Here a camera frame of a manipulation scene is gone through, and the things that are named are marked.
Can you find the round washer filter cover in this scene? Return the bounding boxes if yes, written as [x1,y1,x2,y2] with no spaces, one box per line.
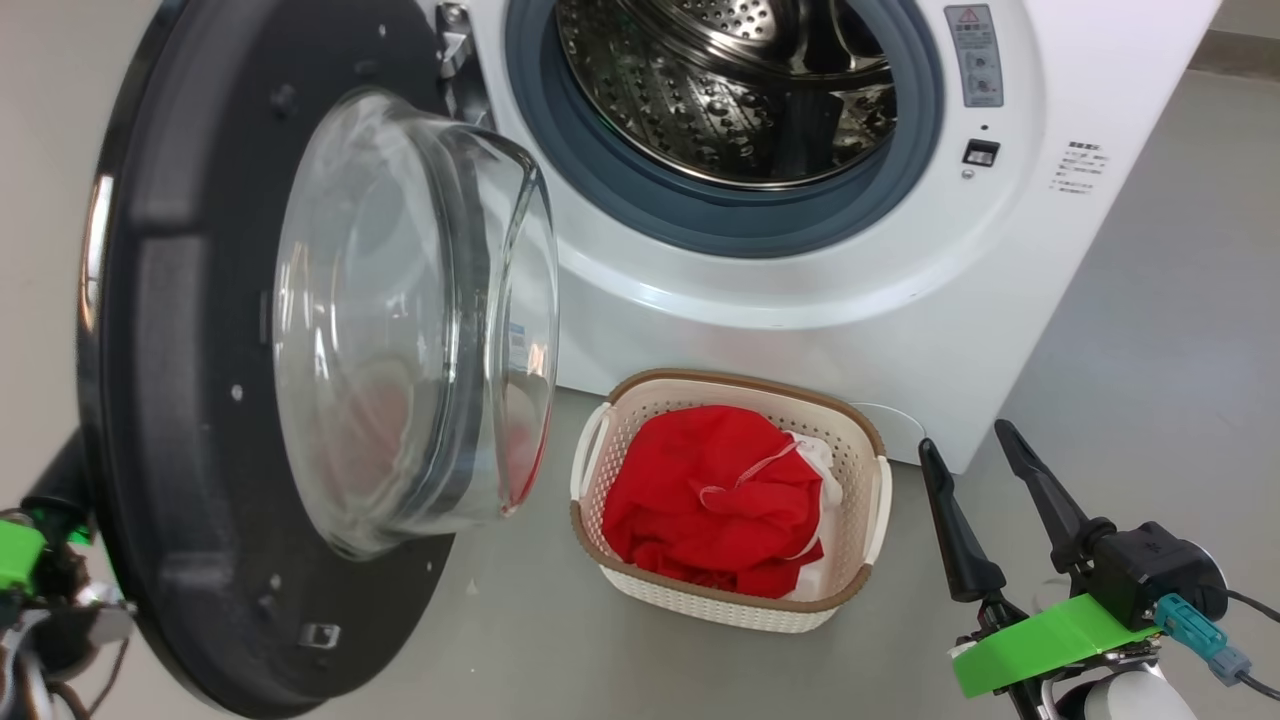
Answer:
[850,402,927,447]

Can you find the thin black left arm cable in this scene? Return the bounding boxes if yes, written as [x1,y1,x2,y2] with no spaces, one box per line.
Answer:
[45,640,131,720]

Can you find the white garment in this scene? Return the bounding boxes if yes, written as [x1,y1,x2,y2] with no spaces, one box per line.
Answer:
[780,430,847,603]

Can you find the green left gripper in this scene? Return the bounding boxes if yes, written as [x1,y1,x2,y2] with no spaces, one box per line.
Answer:
[0,428,136,696]

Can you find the white washing machine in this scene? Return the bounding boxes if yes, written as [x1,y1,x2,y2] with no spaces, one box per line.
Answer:
[420,0,1223,473]

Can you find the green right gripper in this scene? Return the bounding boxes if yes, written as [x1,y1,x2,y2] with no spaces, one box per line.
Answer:
[918,419,1166,720]

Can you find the dark grey glass washer door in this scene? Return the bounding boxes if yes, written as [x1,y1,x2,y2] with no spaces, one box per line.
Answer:
[75,0,561,719]

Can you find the steel washer drum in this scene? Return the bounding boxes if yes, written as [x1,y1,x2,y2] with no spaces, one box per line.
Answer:
[553,0,898,191]

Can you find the grey warning sticker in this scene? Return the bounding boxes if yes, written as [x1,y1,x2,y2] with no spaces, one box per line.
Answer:
[944,4,1005,109]

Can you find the cream perforated laundry basket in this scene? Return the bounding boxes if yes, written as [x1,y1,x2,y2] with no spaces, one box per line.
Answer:
[569,368,893,635]

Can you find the thin black right camera cable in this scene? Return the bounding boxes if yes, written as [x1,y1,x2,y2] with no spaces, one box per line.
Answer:
[1225,588,1280,626]

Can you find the metal washer door hinge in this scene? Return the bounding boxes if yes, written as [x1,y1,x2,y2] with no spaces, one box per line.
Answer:
[436,0,493,131]

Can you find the grey blue door gasket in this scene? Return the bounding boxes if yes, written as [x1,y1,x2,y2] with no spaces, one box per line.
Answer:
[503,0,946,259]

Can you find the red garment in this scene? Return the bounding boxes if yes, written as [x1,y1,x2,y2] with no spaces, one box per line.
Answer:
[601,404,827,599]

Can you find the teal right camera connector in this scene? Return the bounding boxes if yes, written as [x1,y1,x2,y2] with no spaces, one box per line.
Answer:
[1153,593,1253,687]

